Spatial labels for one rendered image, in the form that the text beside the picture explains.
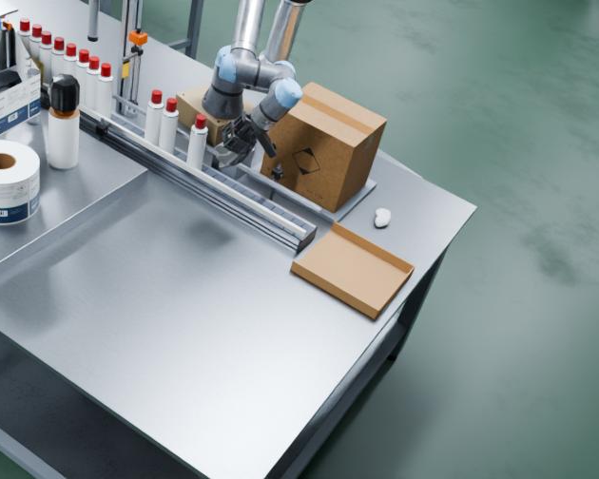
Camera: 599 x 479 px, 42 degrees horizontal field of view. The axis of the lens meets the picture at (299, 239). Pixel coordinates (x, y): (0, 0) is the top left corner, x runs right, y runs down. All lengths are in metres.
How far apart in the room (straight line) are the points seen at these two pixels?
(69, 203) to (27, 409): 0.71
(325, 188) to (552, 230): 2.19
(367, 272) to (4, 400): 1.24
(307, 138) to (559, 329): 1.86
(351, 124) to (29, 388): 1.36
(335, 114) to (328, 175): 0.20
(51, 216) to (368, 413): 1.49
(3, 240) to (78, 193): 0.29
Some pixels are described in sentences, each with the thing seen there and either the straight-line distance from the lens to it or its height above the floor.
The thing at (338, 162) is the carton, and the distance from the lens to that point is 2.48.
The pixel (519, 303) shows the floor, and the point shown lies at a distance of 3.92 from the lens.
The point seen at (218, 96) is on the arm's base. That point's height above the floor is 0.99.
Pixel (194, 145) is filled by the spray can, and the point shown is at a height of 0.99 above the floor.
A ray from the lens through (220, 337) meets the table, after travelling 2.12.
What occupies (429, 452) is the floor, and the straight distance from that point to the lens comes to 3.14.
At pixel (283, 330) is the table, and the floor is 0.83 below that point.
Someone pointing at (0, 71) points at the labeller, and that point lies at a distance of 2.86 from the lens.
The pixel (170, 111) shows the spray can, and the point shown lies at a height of 1.05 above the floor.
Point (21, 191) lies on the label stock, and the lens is 2.26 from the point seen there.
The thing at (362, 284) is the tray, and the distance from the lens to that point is 2.38.
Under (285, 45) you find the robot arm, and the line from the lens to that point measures 2.64.
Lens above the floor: 2.40
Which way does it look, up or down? 40 degrees down
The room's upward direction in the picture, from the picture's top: 16 degrees clockwise
